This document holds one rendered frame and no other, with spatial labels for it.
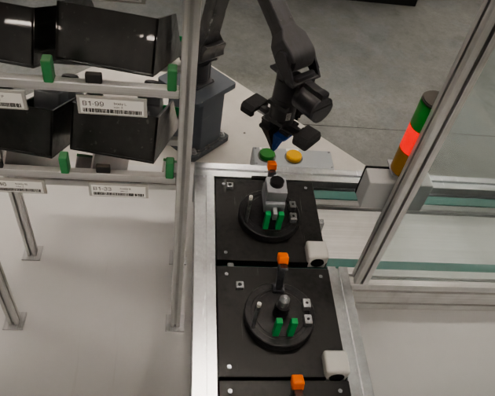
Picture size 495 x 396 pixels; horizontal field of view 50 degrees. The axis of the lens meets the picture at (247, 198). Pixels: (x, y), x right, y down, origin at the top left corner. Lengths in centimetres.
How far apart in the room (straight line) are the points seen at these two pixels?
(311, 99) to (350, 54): 268
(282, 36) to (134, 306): 64
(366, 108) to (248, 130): 177
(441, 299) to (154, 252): 66
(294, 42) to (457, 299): 68
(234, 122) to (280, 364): 82
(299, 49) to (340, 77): 242
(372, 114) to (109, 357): 245
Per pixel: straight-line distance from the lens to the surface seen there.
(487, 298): 135
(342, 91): 337
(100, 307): 120
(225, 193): 125
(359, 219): 135
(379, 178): 98
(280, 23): 108
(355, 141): 303
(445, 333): 131
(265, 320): 104
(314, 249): 116
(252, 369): 102
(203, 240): 118
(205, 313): 108
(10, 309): 116
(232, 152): 151
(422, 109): 89
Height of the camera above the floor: 189
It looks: 47 degrees down
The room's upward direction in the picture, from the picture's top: 11 degrees clockwise
